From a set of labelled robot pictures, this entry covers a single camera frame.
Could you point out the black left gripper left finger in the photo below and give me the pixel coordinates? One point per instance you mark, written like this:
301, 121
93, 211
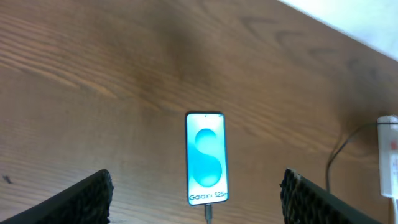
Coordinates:
88, 201

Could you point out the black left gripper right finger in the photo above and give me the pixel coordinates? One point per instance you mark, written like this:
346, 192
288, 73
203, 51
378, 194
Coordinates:
304, 202

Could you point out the blue Galaxy smartphone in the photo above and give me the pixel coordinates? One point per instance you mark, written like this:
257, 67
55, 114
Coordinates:
206, 158

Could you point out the white charger plug adapter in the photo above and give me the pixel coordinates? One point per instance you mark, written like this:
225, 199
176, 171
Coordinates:
388, 123

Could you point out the white power strip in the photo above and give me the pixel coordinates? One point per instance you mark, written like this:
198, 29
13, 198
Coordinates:
388, 163

